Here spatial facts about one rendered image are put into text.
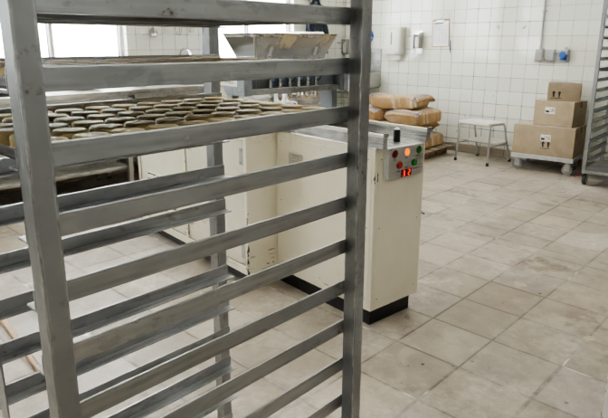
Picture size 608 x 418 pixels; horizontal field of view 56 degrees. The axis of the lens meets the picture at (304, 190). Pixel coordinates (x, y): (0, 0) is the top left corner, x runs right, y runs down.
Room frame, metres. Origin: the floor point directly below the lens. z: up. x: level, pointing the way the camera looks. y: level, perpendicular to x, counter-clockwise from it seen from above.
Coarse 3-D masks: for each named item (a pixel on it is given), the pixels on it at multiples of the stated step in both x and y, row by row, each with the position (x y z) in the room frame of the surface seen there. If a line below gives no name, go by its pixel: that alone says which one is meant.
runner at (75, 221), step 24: (288, 168) 0.97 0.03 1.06; (312, 168) 1.02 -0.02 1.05; (336, 168) 1.07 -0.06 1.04; (168, 192) 0.79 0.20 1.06; (192, 192) 0.82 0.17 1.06; (216, 192) 0.86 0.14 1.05; (240, 192) 0.89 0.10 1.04; (72, 216) 0.69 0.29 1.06; (96, 216) 0.71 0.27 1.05; (120, 216) 0.74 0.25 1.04; (24, 240) 0.65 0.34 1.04
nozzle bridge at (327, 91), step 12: (228, 84) 2.86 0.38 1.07; (240, 84) 2.78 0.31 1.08; (252, 84) 2.90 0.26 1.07; (264, 84) 2.94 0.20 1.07; (276, 84) 2.99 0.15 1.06; (300, 84) 3.10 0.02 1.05; (312, 84) 3.15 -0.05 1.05; (324, 84) 3.21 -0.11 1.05; (336, 84) 3.21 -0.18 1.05; (228, 96) 2.86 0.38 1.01; (324, 96) 3.33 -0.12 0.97; (336, 96) 3.30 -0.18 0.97
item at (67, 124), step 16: (48, 112) 1.02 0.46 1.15; (64, 112) 1.04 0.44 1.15; (80, 112) 1.02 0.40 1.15; (96, 112) 1.02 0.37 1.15; (112, 112) 1.04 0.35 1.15; (128, 112) 1.02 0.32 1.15; (144, 112) 1.02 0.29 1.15; (160, 112) 1.04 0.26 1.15; (176, 112) 1.02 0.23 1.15; (192, 112) 1.05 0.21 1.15; (208, 112) 1.04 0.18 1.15; (224, 112) 1.02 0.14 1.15; (240, 112) 1.04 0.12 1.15; (256, 112) 1.04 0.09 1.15; (272, 112) 1.03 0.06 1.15; (288, 112) 1.04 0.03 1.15; (0, 128) 0.82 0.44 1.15; (64, 128) 0.82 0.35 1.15; (80, 128) 0.82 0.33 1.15; (96, 128) 0.83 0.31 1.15; (112, 128) 0.84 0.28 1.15; (128, 128) 0.82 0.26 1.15; (144, 128) 0.87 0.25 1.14
